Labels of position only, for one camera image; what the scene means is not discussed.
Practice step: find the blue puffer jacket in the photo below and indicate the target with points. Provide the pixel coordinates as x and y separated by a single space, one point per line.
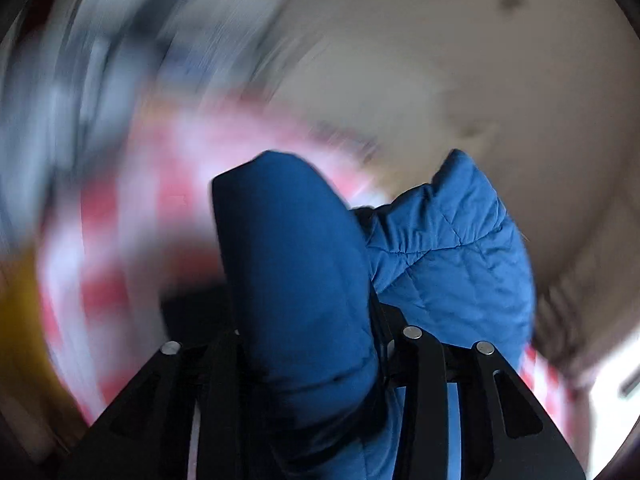
350 280

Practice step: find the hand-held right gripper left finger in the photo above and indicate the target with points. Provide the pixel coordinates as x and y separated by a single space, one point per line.
220 400

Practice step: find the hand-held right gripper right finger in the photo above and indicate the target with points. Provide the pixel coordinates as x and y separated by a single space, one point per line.
425 390

